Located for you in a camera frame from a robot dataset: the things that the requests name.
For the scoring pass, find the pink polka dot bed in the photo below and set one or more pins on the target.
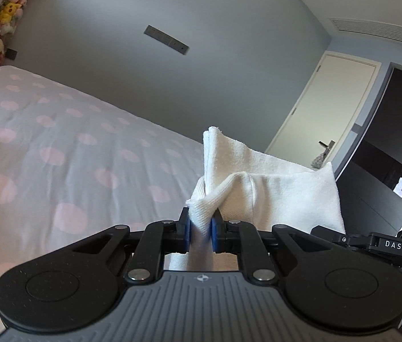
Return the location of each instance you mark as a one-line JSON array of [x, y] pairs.
[[61, 131]]

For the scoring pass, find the grey wall switch panel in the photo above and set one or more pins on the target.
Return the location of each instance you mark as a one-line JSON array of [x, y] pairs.
[[167, 39]]

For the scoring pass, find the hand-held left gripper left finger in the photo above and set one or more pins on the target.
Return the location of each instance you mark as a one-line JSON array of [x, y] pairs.
[[186, 235]]

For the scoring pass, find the white door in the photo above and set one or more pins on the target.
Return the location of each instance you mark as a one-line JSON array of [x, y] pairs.
[[329, 96]]

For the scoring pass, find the cream knit sweater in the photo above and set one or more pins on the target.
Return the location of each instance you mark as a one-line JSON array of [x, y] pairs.
[[229, 188]]

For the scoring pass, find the patterned hanging cloth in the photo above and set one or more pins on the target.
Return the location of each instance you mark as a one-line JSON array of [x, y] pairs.
[[318, 160]]

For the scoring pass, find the dark sliding door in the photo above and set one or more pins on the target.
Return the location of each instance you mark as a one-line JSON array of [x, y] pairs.
[[382, 131]]

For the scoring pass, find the folded white towel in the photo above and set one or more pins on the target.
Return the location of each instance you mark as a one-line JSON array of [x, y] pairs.
[[243, 156]]

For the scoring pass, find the black wall outlet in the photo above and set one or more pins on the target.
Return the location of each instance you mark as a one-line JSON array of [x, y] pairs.
[[12, 53]]

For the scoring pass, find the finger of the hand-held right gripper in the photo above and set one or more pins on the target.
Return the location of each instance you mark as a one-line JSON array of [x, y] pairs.
[[347, 240]]

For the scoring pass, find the ceiling air vent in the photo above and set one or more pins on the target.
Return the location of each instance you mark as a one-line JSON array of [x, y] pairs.
[[368, 30]]

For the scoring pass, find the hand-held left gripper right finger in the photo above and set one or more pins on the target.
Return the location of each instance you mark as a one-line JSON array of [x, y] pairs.
[[214, 235]]

